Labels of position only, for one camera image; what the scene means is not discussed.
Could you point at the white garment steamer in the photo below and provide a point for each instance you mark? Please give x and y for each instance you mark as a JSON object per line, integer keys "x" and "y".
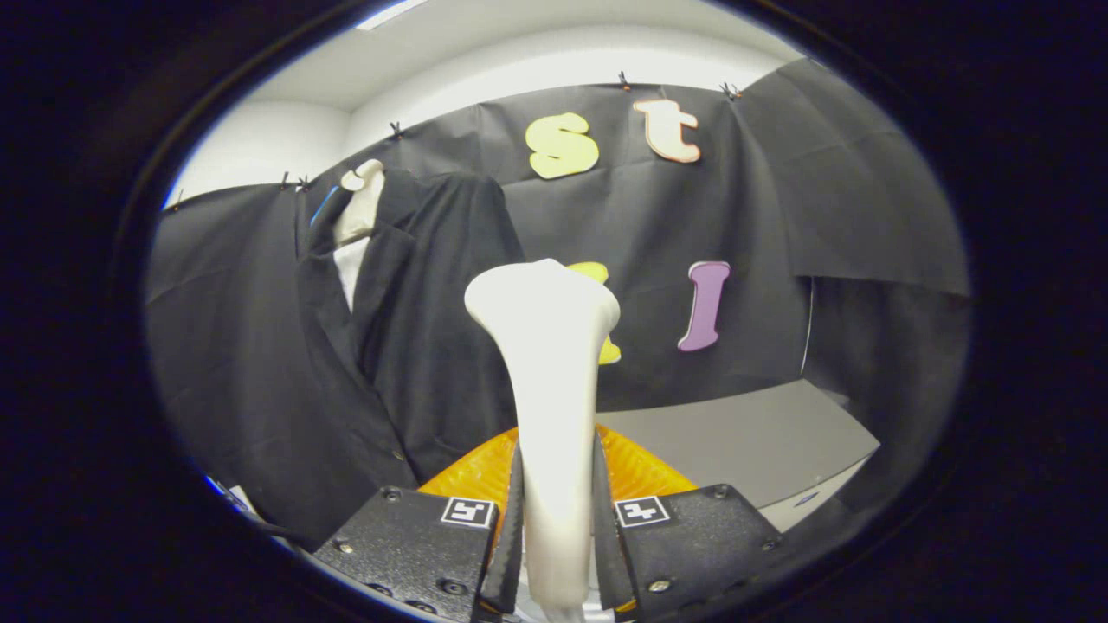
{"x": 554, "y": 389}

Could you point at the cream plastic hanger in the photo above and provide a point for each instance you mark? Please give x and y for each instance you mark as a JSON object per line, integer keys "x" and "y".
{"x": 363, "y": 203}

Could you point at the small cabinet display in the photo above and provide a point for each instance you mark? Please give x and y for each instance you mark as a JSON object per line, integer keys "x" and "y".
{"x": 806, "y": 499}

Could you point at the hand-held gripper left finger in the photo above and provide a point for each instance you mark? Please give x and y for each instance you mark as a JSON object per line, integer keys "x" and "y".
{"x": 511, "y": 562}

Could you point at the beige cabinet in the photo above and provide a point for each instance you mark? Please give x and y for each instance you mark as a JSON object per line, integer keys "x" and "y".
{"x": 736, "y": 441}

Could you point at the black backdrop cloth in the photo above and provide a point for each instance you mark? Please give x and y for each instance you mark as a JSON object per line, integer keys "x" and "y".
{"x": 779, "y": 216}

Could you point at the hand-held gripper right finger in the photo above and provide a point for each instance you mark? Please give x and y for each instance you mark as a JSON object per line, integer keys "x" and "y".
{"x": 606, "y": 562}

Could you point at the black jacket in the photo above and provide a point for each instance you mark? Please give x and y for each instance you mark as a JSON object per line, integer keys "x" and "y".
{"x": 433, "y": 346}

